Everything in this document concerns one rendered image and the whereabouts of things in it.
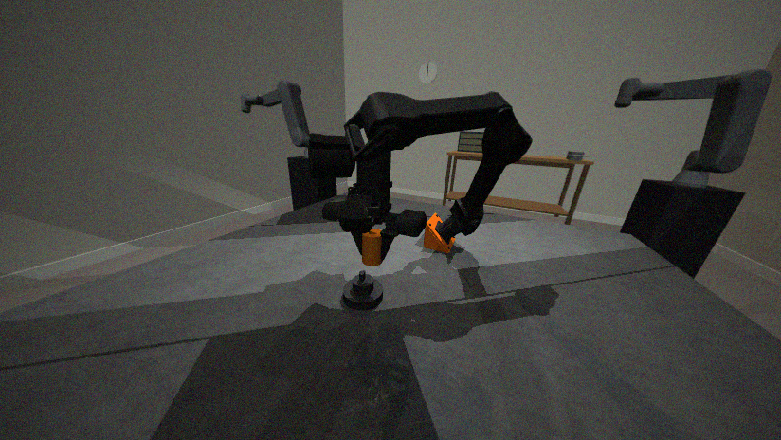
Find orange knob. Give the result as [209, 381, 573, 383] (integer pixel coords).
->
[362, 229, 383, 266]

